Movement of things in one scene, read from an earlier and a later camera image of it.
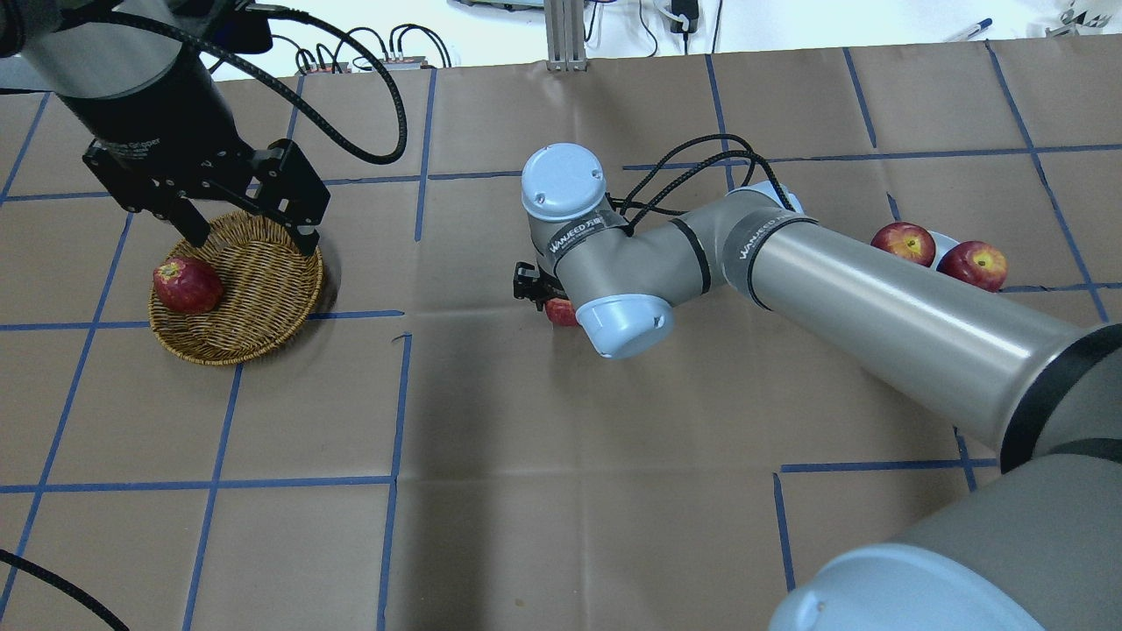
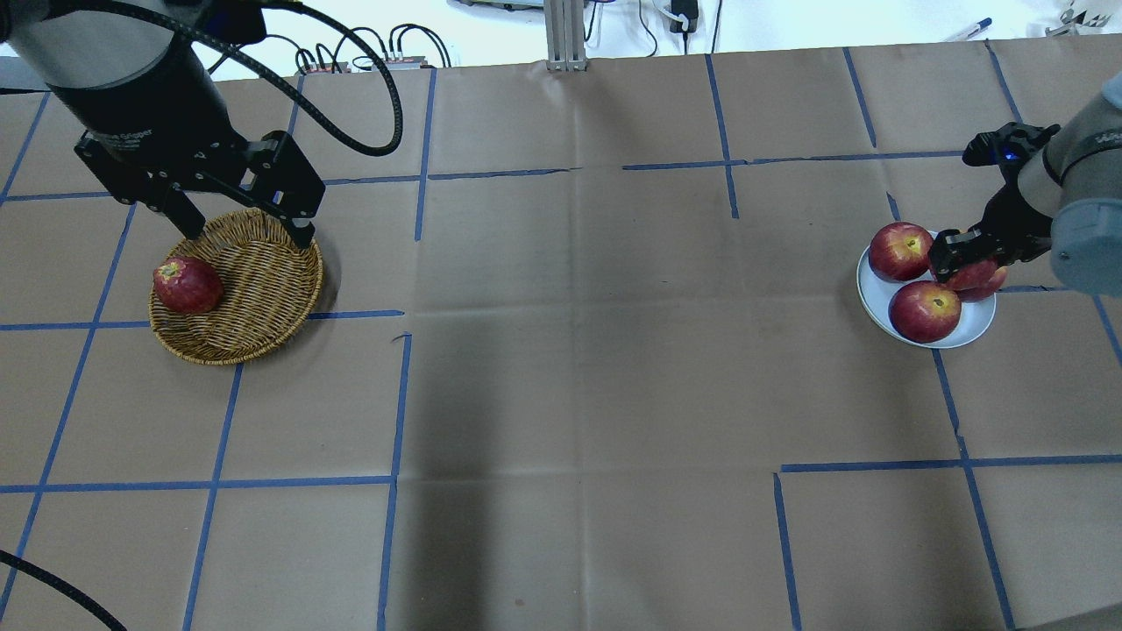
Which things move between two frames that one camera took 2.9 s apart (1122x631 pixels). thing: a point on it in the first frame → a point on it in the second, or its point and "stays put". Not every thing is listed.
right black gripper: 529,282 → 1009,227
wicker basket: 270,289 stays put
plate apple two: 976,262 stays put
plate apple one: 906,239 stays put
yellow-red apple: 561,311 → 978,280
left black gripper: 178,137 stays put
